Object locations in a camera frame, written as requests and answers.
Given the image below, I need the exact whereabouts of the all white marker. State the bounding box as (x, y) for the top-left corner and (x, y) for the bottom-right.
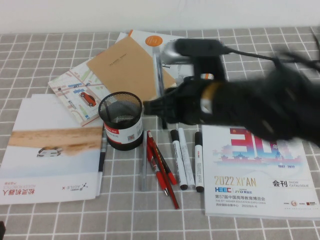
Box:
(177, 127), (196, 189)

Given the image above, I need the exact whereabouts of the brown kraft notebook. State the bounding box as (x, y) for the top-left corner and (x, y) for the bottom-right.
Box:
(86, 36), (177, 107)

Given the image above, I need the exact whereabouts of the map cover book with car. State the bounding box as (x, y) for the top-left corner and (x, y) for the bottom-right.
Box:
(47, 58), (112, 127)

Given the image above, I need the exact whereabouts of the white brochure with dark edge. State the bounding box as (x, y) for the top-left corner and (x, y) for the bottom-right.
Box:
(31, 93), (109, 198)

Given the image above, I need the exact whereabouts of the dark pen with red end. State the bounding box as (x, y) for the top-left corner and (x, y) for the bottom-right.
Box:
(152, 139), (178, 186)

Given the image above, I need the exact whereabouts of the black mesh pen holder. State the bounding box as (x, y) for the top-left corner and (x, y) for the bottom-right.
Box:
(97, 91), (144, 152)

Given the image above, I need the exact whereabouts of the HEEC 2022 Xi'an catalogue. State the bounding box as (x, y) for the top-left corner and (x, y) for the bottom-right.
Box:
(201, 124), (320, 221)

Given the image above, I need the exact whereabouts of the grey checked tablecloth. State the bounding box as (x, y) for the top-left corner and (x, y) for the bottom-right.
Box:
(0, 24), (320, 240)

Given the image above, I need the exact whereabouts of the white marker with black cap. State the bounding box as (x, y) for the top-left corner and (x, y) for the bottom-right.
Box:
(170, 129), (189, 191)
(151, 48), (169, 130)
(194, 131), (205, 193)

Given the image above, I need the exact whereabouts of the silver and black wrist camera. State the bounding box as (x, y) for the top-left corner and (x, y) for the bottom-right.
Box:
(159, 38), (226, 83)

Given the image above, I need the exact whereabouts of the black camera cable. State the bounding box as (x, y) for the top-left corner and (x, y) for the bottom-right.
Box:
(221, 46), (320, 68)

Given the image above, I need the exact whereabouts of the grey slim pen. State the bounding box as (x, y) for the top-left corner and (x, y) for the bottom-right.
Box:
(140, 130), (148, 192)

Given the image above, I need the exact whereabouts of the white ROS robot book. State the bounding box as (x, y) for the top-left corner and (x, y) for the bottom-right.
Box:
(128, 29), (218, 87)

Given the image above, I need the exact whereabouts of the red and black pencil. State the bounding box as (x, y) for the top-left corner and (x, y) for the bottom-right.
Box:
(148, 132), (180, 210)

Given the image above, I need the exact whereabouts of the red gel pen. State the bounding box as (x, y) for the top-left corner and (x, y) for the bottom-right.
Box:
(146, 130), (170, 198)

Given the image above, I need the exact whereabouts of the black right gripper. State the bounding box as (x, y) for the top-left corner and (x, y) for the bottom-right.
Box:
(143, 76), (208, 126)

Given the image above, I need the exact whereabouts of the white AgileX robotics brochure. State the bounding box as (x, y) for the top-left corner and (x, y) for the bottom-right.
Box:
(0, 97), (104, 206)

